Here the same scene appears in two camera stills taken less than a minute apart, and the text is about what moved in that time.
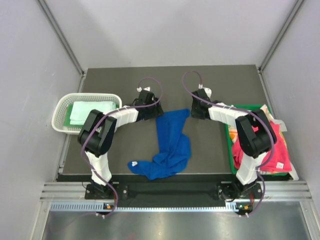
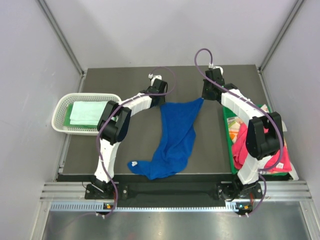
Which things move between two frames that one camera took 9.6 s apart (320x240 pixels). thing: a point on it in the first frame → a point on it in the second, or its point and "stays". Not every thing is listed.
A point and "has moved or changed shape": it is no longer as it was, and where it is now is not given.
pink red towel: [281, 160] stays
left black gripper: [157, 111] → [163, 99]
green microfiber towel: [67, 120] stays
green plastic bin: [234, 170] stays
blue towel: [174, 150] has moved or changed shape
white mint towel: [81, 110] stays
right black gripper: [194, 114] → [204, 96]
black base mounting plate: [172, 194] stays
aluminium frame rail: [269, 190] stays
